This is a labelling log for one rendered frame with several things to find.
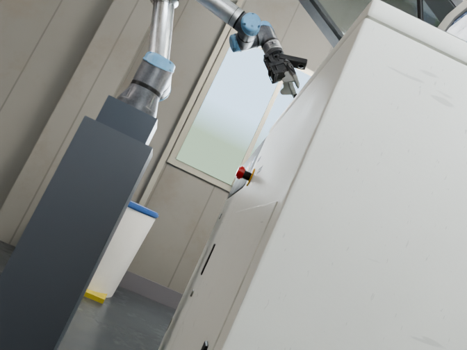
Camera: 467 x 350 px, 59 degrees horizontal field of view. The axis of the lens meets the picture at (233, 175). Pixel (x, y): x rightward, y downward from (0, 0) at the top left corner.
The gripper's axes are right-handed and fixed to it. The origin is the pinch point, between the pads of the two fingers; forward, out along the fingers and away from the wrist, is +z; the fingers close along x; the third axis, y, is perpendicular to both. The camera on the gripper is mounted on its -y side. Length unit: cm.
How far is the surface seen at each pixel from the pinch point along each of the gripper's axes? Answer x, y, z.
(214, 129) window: -141, 19, -73
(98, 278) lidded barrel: -111, 117, 18
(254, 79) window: -134, -24, -101
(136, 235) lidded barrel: -110, 90, 0
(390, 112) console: 93, 27, 62
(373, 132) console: 92, 30, 64
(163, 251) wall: -166, 82, -1
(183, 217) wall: -161, 61, -19
